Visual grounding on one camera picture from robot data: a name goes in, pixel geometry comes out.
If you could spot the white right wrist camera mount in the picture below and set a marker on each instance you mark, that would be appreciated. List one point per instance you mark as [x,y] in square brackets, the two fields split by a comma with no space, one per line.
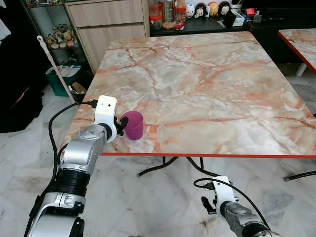
[224,192]

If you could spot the red lid clear jar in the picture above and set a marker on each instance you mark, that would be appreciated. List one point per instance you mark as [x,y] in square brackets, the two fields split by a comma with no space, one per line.
[155,17]

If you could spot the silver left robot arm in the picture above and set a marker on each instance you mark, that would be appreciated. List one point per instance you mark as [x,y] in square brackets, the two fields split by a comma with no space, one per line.
[81,153]

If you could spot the black metal table legs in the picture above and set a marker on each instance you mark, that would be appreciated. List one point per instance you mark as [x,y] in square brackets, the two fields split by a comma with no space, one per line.
[170,164]

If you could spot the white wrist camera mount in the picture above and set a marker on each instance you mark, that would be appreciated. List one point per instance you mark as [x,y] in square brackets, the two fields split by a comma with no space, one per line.
[105,112]
[224,192]

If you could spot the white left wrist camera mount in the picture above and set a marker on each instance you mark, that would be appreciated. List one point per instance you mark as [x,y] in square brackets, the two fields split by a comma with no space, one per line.
[105,112]

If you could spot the small red box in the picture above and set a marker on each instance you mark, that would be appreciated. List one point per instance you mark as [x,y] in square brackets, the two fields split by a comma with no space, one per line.
[250,11]

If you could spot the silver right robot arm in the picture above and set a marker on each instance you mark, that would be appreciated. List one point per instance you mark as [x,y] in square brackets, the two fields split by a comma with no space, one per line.
[244,219]

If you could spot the purple plastic cup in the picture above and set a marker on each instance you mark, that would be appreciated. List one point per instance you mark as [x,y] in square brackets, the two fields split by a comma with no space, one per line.
[133,126]

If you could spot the yellow bear plush toy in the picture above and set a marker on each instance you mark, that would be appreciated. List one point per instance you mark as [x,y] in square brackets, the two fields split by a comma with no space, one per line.
[213,9]

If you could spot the black hanging garment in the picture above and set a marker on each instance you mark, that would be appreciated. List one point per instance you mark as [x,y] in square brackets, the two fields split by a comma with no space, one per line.
[17,74]

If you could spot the black and white box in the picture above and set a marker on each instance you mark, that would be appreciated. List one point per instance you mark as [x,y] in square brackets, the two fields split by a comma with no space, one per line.
[233,19]

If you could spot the glass display shelf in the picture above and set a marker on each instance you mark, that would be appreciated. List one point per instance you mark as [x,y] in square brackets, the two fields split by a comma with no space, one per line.
[47,15]

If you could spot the clear snack jar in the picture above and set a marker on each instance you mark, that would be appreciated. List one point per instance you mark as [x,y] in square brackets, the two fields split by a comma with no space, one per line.
[169,15]

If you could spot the light wooden drawer cabinet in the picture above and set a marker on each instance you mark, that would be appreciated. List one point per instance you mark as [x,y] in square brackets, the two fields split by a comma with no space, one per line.
[106,29]

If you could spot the small plush toys heap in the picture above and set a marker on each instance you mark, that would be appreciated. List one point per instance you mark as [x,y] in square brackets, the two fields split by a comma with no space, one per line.
[61,37]

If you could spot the black eared mouse plush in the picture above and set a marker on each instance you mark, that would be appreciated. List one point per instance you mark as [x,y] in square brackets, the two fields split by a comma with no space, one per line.
[200,11]

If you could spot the marble table with red edge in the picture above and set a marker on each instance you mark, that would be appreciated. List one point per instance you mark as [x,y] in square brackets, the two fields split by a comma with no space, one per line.
[301,44]

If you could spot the green storage bin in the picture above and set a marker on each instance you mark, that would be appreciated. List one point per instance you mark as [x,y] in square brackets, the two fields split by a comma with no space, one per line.
[58,81]

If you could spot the white round plush toy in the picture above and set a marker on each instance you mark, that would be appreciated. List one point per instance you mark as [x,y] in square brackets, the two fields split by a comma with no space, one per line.
[190,10]

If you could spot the wooden broom stick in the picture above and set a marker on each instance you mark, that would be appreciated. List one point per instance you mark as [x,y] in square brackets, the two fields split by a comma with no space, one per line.
[55,69]

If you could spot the black round plush toy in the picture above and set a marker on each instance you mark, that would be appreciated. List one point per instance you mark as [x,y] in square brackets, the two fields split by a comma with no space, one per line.
[224,8]

